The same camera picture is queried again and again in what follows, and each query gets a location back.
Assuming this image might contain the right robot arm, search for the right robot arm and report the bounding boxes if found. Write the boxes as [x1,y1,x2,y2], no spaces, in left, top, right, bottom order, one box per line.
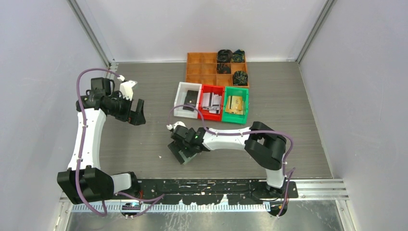
[166,121,287,198]

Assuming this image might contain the white silver cards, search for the white silver cards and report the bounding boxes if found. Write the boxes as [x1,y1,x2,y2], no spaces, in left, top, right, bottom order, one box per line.
[201,92,222,114]

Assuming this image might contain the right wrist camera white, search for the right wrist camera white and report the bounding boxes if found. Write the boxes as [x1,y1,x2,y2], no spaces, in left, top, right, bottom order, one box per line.
[166,121,186,131]

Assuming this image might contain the black rolled item top-left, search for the black rolled item top-left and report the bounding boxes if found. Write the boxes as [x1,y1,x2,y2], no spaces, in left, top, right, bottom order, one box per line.
[217,49,233,63]

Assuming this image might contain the red plastic bin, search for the red plastic bin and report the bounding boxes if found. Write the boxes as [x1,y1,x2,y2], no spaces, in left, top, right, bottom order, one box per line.
[199,85,225,122]

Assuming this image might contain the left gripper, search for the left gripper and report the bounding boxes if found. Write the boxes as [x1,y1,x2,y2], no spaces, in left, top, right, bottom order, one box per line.
[107,91,145,125]

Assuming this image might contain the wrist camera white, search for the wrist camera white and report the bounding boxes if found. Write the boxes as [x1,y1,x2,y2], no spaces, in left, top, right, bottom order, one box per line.
[166,121,186,131]
[119,80,137,101]

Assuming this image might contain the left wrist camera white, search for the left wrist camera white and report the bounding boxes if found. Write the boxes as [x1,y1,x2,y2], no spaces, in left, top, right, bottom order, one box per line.
[119,80,137,101]

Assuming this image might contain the orange compartment tray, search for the orange compartment tray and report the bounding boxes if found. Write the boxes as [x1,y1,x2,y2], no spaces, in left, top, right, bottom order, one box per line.
[185,52,250,88]

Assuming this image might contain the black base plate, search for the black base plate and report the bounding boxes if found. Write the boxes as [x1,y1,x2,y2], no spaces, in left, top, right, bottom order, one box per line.
[124,179,286,205]

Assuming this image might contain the dark green rolled item bottom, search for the dark green rolled item bottom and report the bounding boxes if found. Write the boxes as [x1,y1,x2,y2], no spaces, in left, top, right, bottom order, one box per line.
[232,71,248,86]

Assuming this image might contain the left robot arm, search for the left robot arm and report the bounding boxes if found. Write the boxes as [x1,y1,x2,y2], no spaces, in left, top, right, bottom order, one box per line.
[57,76,146,205]

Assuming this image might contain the gold cards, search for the gold cards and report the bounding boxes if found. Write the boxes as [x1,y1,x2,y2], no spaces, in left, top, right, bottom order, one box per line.
[225,95,244,115]

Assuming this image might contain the dark green rolled item top-right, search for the dark green rolled item top-right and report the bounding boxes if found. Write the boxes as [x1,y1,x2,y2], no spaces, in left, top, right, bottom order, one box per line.
[231,49,245,63]

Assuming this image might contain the black cards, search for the black cards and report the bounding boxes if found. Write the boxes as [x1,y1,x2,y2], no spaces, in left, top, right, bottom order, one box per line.
[182,90,199,112]

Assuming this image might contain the green card holder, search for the green card holder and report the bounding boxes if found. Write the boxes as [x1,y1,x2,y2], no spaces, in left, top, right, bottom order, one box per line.
[176,151,198,165]

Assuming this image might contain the white plastic bin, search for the white plastic bin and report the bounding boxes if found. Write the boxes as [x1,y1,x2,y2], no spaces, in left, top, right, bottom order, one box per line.
[173,82,202,119]

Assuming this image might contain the green plastic bin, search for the green plastic bin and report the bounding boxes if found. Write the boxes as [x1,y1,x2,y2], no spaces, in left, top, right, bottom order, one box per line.
[221,87,249,124]

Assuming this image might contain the dark rolled item middle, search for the dark rolled item middle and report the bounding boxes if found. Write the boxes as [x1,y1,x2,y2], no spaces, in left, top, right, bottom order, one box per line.
[217,63,231,74]

